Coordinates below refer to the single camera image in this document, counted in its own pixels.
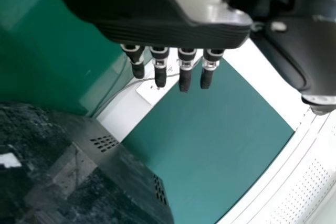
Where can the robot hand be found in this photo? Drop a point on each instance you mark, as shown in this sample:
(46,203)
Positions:
(147,11)

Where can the black oven with glass door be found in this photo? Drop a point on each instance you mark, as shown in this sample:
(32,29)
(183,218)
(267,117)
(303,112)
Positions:
(78,176)

